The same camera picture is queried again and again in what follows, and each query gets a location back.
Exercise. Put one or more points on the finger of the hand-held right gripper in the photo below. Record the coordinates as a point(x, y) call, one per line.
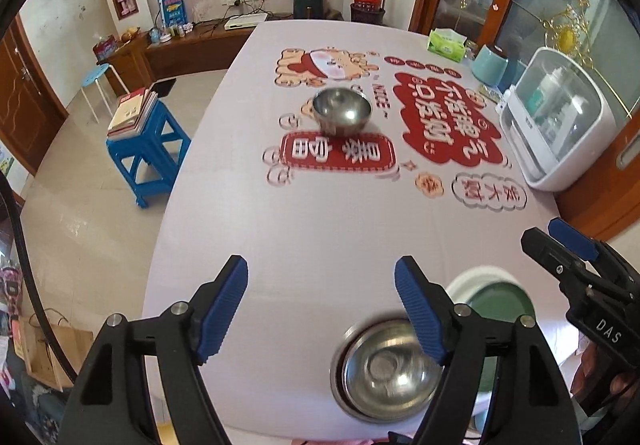
point(555, 255)
point(575, 240)

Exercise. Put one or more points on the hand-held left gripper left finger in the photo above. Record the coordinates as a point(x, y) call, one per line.
point(222, 310)

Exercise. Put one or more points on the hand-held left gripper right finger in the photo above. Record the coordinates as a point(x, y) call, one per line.
point(420, 310)

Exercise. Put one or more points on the white round plate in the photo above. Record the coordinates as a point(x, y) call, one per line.
point(460, 282)

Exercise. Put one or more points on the green round plate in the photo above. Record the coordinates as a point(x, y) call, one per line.
point(500, 300)

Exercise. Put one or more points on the large stainless steel bowl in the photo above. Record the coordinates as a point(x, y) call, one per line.
point(337, 370)

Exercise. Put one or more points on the dark steel-lined bowl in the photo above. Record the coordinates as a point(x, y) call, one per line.
point(342, 107)

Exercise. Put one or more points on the person's right hand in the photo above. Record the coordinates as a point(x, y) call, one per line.
point(617, 390)

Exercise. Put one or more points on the white clear-lid storage box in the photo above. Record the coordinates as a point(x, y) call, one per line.
point(575, 145)

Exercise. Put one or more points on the printed pink tablecloth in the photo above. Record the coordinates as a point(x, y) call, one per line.
point(320, 225)

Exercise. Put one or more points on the gold patterned packet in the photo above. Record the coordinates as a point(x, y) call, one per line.
point(491, 92)

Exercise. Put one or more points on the blue plastic stool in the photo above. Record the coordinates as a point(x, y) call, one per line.
point(150, 150)

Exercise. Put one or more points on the teal round canister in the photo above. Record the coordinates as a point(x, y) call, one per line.
point(490, 67)

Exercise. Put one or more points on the large gold hanging ornament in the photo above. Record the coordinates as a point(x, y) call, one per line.
point(567, 35)

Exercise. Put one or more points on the stack of books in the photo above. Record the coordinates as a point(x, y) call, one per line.
point(132, 110)

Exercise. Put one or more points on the small black floor mat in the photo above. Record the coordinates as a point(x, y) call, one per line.
point(165, 87)

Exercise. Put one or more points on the green tissue box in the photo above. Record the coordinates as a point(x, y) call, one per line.
point(447, 45)

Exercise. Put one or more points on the wooden television cabinet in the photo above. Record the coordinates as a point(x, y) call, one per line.
point(190, 52)

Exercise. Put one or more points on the round blue-top stool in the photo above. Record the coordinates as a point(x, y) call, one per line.
point(95, 75)

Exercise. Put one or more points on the pink printed box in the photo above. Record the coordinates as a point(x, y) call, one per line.
point(106, 49)

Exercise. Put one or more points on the brown wooden door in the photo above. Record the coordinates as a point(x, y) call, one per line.
point(25, 100)

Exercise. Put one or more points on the white set-top box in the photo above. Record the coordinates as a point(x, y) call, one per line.
point(246, 22)

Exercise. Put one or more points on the black woven basket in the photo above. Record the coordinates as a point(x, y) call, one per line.
point(368, 14)

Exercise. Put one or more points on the blue printed box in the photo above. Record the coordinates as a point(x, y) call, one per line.
point(171, 7)

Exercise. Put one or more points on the dark green air fryer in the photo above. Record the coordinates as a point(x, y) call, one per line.
point(307, 2)

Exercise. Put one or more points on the colourful wall chart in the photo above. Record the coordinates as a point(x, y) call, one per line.
point(5, 160)

